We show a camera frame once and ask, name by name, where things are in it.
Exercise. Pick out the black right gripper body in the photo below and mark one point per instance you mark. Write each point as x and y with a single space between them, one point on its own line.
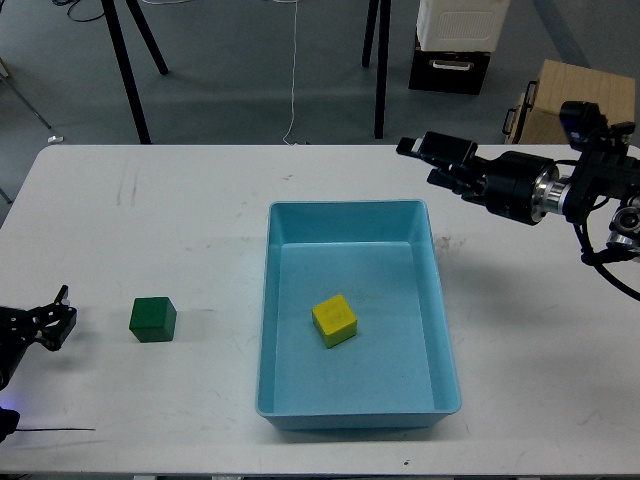
511 182

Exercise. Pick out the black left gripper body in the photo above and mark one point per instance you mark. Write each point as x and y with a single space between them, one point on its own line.
17 333

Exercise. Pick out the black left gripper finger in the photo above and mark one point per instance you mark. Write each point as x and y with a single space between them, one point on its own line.
50 325

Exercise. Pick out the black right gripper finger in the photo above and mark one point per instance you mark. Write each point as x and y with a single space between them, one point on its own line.
470 192
444 152

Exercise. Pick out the green wooden cube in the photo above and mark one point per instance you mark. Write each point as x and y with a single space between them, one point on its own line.
153 319

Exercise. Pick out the yellow wooden cube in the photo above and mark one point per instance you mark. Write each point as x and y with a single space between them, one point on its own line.
334 320

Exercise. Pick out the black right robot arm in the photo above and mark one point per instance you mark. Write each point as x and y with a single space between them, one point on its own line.
603 171

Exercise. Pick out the black storage box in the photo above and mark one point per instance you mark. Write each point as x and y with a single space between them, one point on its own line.
448 71

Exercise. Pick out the black table leg right rear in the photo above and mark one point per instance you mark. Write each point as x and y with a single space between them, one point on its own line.
370 26

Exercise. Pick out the black table leg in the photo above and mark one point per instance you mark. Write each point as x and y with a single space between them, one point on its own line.
122 58
370 26
384 18
147 36

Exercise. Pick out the light blue plastic bin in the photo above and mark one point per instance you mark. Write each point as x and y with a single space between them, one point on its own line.
398 371

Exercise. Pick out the grey metal chair leg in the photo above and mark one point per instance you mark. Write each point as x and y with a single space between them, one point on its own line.
6 77

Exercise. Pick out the black table leg left rear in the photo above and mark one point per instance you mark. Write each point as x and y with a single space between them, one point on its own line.
147 36

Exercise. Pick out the thin black cable tie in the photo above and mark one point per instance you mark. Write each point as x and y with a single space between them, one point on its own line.
49 429

